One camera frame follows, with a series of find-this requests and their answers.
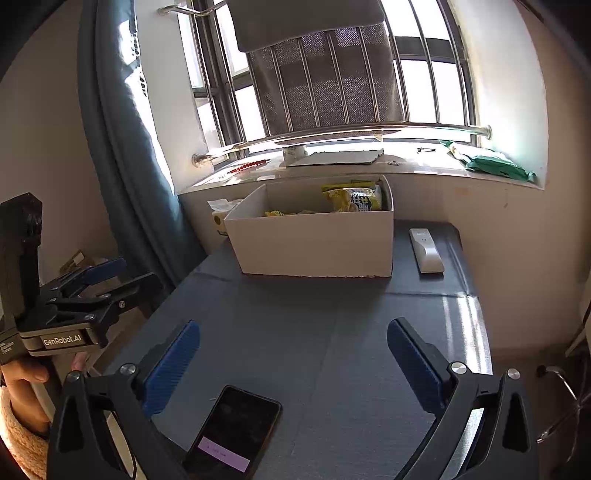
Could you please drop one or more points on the yellow tape roll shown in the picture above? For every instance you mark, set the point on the yellow tape roll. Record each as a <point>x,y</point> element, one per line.
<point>218,224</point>

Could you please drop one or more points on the brown cardboard box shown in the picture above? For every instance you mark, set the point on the brown cardboard box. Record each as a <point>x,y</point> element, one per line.
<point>76,261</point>

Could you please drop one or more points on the green plastic packet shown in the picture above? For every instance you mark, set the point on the green plastic packet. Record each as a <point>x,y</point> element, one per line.
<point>494,166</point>

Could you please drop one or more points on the white cardboard box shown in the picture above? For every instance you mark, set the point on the white cardboard box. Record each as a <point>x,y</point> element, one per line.
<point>314,244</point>

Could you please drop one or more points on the steel window railing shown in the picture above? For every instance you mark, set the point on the steel window railing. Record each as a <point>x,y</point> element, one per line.
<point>415,127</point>

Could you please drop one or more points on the yellow snack bag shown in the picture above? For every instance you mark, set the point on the yellow snack bag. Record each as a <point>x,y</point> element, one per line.
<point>346,199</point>

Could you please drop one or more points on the black smartphone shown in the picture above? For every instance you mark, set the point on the black smartphone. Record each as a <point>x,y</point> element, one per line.
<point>235,429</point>

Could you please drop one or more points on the cream fluffy sleeved left forearm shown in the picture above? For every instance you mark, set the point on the cream fluffy sleeved left forearm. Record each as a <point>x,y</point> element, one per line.
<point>18,443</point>

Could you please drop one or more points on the person's left hand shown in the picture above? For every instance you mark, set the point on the person's left hand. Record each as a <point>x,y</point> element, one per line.
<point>23,374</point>

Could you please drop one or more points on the blue curtain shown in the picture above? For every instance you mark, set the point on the blue curtain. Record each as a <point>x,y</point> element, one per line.
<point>134,184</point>

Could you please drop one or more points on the white tissue paper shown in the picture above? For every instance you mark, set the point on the white tissue paper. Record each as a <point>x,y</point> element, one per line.
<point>224,204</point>

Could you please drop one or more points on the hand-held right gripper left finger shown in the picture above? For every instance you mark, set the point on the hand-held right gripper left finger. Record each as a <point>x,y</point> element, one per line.
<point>171,364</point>

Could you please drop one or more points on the metal chair base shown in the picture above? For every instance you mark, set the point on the metal chair base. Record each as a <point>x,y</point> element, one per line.
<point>565,383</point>

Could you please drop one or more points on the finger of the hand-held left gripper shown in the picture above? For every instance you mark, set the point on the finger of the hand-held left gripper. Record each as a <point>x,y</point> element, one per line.
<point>104,269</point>
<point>134,286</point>

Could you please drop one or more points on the white remote control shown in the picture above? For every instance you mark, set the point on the white remote control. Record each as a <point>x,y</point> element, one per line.
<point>427,251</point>

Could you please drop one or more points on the white flat board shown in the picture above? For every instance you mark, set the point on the white flat board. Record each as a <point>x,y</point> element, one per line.
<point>332,158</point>

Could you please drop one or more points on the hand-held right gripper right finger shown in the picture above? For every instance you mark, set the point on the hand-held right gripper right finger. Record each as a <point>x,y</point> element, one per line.
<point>411,364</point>

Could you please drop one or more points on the grey mesh cloth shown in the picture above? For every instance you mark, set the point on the grey mesh cloth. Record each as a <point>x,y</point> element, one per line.
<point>323,83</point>

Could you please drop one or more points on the dark window frame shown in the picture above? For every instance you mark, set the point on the dark window frame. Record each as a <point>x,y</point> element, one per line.
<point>210,69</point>

